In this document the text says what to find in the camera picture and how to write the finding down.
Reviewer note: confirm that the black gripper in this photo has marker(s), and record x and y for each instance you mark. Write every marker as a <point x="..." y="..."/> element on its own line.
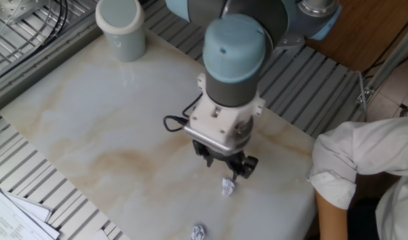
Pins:
<point x="225" y="157"/>

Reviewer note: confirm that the printed paper ball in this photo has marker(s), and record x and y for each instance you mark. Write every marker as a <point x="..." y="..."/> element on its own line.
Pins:
<point x="228" y="186"/>
<point x="198" y="233"/>

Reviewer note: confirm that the bare forearm of person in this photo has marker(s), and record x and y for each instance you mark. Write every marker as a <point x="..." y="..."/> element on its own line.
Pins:
<point x="330" y="216"/>

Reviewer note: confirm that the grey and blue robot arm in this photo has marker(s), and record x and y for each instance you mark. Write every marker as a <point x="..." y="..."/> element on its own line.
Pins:
<point x="235" y="50"/>

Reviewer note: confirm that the silver wrist box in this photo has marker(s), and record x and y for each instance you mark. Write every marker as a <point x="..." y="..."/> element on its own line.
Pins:
<point x="207" y="140"/>

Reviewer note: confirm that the silver wrist sensor flange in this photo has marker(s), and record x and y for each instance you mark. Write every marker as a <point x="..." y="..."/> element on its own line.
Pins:
<point x="244" y="130"/>

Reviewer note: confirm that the glossy marble pattern mat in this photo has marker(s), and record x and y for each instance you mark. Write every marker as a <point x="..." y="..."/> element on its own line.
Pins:
<point x="124" y="133"/>

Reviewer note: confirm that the dark trousers of person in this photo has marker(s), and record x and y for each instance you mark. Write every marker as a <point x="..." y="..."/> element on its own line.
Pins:
<point x="362" y="220"/>

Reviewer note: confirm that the stack of printed papers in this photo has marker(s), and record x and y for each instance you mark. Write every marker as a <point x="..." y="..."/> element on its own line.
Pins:
<point x="10" y="220"/>

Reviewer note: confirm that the silver perforated mounting plate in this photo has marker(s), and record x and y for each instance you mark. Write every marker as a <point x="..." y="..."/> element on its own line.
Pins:
<point x="14" y="10"/>

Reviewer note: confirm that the white plastic wrist bracket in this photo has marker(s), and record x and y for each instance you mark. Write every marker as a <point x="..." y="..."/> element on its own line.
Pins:
<point x="220" y="121"/>

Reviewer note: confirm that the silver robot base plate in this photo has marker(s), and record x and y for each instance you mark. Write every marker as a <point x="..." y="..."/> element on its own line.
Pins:
<point x="290" y="41"/>

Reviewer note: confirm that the aluminium frame post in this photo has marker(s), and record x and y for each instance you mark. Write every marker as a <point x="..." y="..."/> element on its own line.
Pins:
<point x="390" y="61"/>

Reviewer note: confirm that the grey aluminium table rail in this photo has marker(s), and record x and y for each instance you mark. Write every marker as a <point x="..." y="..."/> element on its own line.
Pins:
<point x="40" y="66"/>

